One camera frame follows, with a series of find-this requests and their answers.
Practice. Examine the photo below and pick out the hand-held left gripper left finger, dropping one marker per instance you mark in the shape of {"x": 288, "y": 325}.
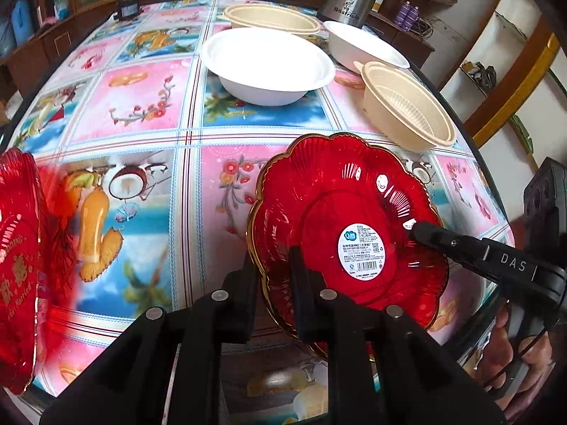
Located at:
{"x": 241, "y": 303}

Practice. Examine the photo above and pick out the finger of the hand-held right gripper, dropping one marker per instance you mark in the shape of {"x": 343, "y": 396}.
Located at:
{"x": 447, "y": 241}

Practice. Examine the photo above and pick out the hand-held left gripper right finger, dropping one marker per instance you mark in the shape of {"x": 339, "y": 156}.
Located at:
{"x": 305, "y": 303}

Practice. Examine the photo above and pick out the red flower-shaped plate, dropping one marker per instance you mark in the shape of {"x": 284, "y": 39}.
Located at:
{"x": 376, "y": 186}

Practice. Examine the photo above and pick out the beige ribbed bowl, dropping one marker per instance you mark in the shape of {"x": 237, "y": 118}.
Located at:
{"x": 274, "y": 17}
{"x": 407, "y": 106}

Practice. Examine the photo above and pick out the red printed plate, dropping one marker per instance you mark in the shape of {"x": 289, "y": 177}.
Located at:
{"x": 17, "y": 248}

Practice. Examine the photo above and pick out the large white bowl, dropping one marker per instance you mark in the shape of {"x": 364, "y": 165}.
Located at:
{"x": 265, "y": 64}

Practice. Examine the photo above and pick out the person's right hand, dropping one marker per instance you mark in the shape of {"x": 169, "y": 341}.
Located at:
{"x": 518, "y": 358}

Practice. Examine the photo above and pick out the dark metal object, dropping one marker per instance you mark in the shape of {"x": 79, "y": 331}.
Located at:
{"x": 480, "y": 74}

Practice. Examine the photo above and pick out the purple bottle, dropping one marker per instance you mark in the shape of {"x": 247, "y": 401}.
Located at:
{"x": 414, "y": 17}
{"x": 403, "y": 15}

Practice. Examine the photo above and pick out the small black device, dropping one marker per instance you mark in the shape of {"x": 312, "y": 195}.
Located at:
{"x": 127, "y": 8}

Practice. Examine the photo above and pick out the green plastic bottle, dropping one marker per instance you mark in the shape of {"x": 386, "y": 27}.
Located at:
{"x": 62, "y": 2}

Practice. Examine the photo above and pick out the blue plastic jug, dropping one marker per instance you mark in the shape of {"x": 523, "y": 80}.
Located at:
{"x": 21, "y": 22}

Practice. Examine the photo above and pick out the wooden door frame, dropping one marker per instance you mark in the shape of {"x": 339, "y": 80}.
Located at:
{"x": 509, "y": 84}

